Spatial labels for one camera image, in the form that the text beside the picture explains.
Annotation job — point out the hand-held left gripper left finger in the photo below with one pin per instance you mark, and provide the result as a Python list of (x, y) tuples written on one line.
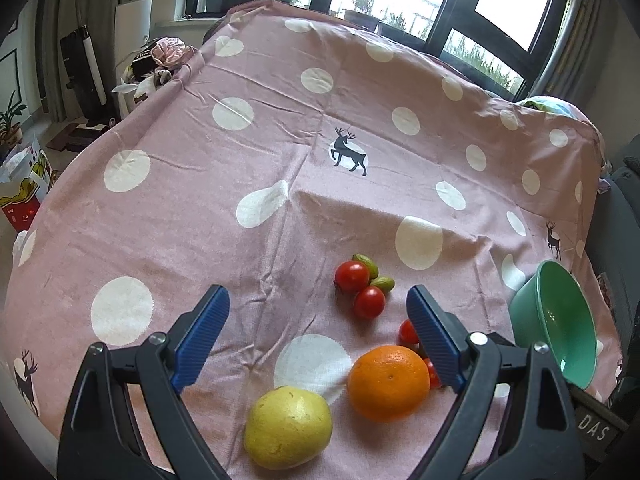
[(200, 340)]

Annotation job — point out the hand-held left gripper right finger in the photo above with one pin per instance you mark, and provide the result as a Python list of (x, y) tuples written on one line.
[(435, 340)]

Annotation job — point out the red tomato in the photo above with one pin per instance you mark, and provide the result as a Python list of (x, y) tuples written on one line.
[(407, 332), (351, 276), (433, 374), (369, 302)]

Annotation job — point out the orange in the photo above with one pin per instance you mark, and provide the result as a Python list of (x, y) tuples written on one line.
[(387, 382)]

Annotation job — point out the small green jujube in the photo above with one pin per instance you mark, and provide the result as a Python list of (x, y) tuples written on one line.
[(384, 284), (365, 262)]

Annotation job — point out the green bowl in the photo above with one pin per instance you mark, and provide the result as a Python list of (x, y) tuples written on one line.
[(565, 320)]

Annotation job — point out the yellow pear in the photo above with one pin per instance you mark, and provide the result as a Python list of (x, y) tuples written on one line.
[(287, 427)]

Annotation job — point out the pink polka dot blanket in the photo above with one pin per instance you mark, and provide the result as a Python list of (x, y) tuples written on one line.
[(200, 185)]

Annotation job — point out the grey sofa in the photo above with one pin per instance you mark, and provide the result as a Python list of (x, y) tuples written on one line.
[(622, 210)]

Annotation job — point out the colourful cardboard box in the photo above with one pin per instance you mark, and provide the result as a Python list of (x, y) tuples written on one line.
[(22, 190)]

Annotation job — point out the dark doormat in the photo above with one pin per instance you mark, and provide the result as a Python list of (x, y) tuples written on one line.
[(75, 136)]

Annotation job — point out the colourful pillow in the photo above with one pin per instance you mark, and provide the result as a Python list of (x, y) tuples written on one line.
[(555, 107)]

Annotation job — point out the indoor potted plant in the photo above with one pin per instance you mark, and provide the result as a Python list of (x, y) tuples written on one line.
[(10, 122)]

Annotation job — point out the pink cloth pile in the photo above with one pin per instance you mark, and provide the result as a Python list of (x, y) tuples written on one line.
[(172, 52)]

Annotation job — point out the black white upright vacuum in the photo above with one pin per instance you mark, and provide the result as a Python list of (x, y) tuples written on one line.
[(85, 75)]

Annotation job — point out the white board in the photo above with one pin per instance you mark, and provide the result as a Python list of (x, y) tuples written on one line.
[(132, 30)]

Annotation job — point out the grey curtain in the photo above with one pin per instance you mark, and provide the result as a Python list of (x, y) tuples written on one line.
[(575, 45)]

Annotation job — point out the outdoor potted plant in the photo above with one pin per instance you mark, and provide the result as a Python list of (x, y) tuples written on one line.
[(362, 10)]

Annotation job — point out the black framed window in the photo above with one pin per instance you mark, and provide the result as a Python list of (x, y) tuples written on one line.
[(510, 5)]

